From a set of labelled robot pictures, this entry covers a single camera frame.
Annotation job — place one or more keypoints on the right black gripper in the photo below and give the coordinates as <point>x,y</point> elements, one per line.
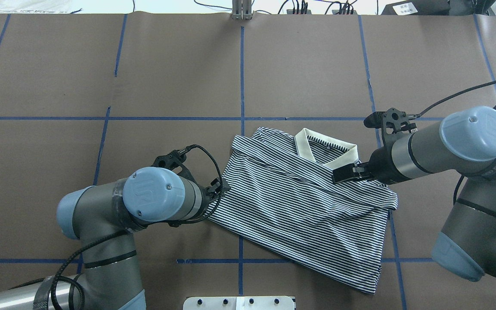
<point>380,167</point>

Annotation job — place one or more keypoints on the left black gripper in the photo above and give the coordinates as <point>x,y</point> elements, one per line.
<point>209,199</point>

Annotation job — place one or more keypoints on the striped polo shirt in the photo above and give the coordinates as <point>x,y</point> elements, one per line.
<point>282,197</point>

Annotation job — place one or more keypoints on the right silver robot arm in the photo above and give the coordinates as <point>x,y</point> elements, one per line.
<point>465,142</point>

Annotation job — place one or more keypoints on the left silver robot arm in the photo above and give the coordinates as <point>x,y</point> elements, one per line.
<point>104,274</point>

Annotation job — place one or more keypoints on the white mounting column base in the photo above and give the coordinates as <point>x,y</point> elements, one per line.
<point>240,303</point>

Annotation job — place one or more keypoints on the far black terminal block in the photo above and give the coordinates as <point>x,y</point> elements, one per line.
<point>299,7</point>

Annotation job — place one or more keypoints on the black box with label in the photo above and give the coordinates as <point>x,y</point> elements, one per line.
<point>430,8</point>

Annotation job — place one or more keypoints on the clear plastic bag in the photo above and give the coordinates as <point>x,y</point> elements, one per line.
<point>36,6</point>

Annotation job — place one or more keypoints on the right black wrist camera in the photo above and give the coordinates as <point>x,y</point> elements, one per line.
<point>393,123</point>

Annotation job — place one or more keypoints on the aluminium frame post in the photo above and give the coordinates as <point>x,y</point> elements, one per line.
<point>242,10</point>

